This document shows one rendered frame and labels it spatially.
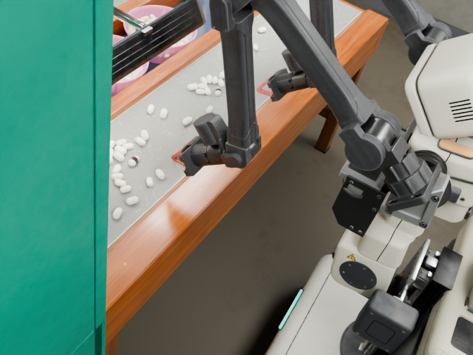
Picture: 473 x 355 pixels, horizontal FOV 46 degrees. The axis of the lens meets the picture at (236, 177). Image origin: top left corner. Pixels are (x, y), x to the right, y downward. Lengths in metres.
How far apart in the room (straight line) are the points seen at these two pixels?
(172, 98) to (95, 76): 1.15
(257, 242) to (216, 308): 0.38
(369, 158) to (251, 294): 1.31
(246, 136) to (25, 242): 0.62
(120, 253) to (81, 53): 0.81
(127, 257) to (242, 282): 0.99
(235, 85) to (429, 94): 0.39
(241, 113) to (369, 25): 1.32
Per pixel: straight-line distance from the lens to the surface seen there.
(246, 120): 1.22
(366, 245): 1.46
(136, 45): 1.44
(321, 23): 1.54
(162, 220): 1.47
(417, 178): 1.11
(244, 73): 1.16
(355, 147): 1.08
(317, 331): 1.95
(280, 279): 2.36
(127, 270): 1.37
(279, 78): 1.70
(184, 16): 1.58
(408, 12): 1.44
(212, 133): 1.32
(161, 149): 1.67
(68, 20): 0.62
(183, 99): 1.85
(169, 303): 2.21
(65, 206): 0.81
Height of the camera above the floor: 1.93
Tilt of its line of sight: 47 degrees down
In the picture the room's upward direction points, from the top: 15 degrees clockwise
